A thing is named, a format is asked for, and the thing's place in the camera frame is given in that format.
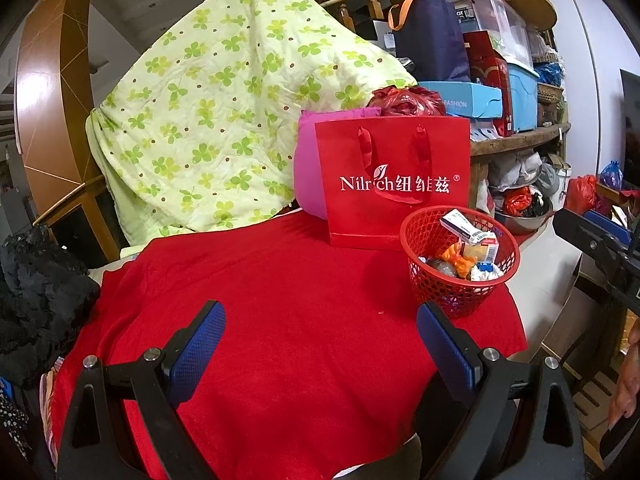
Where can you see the black floral cloth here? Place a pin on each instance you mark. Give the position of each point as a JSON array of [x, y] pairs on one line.
[[10, 420]]

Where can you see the metal bowl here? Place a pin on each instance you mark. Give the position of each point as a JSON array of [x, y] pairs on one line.
[[525, 222]]

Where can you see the dark foil wrapper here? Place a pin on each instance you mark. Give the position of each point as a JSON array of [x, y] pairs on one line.
[[440, 267]]

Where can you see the green clover print quilt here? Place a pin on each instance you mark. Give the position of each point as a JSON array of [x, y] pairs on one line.
[[210, 110]]

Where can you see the clear plastic storage box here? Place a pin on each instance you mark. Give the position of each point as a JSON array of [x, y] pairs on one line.
[[500, 25]]

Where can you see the blue storage bin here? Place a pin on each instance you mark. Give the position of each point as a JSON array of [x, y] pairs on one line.
[[522, 100]]

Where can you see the wooden cabinet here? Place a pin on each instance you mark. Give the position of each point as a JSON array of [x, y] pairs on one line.
[[45, 85]]

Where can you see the red plastic mesh basket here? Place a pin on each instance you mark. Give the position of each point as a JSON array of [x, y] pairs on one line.
[[430, 285]]

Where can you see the tall red box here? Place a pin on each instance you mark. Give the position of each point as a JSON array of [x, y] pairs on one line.
[[492, 80]]

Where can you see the small orange white box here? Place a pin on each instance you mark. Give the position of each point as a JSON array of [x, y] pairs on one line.
[[480, 252]]

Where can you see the striped cloth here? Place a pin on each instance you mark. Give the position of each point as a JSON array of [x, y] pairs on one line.
[[50, 395]]

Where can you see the blue cardboard box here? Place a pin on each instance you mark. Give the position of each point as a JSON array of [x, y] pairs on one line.
[[460, 97]]

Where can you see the white paper packet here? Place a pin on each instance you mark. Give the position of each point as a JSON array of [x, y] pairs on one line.
[[462, 225]]

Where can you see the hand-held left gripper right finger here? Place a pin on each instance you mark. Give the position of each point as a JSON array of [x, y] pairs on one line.
[[447, 350]]

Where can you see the black puffer jacket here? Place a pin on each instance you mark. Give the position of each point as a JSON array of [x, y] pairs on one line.
[[40, 300]]

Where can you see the small white blue packet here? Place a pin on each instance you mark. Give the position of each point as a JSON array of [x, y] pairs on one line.
[[487, 272]]

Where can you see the red paper bag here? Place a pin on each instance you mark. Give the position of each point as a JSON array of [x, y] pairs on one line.
[[360, 210]]

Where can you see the white plastic bag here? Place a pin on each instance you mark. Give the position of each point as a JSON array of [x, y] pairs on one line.
[[515, 170]]

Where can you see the woven basket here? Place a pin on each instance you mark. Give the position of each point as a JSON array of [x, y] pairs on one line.
[[550, 92]]

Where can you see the orange candy wrapper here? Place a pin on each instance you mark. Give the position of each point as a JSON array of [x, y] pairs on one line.
[[457, 260]]

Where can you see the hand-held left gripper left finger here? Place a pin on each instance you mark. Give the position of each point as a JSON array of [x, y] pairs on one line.
[[197, 345]]

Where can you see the tied blue plastic bag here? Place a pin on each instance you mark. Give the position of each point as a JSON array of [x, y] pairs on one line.
[[611, 175]]

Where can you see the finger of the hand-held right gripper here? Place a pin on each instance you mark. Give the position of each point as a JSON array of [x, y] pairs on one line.
[[612, 225], [585, 237]]

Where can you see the red black plastic bag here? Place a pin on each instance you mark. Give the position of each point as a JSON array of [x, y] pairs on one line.
[[517, 202]]

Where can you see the red blanket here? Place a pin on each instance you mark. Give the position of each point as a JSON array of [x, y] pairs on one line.
[[300, 335]]

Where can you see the navy tote bag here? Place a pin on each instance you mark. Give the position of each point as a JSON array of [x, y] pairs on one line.
[[430, 45]]

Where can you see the person's right hand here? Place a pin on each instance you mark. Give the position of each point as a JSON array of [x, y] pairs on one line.
[[629, 385]]

